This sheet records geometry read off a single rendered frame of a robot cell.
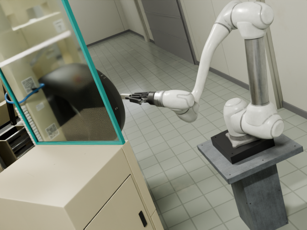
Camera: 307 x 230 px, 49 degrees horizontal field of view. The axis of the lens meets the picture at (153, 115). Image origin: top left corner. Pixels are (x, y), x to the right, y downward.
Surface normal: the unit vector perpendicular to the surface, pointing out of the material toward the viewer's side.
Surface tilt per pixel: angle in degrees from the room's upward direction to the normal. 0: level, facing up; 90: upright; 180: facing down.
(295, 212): 0
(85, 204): 90
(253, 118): 80
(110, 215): 90
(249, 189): 90
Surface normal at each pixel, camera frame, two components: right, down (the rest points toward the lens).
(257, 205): 0.24, 0.32
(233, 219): -0.31, -0.87
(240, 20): -0.79, 0.49
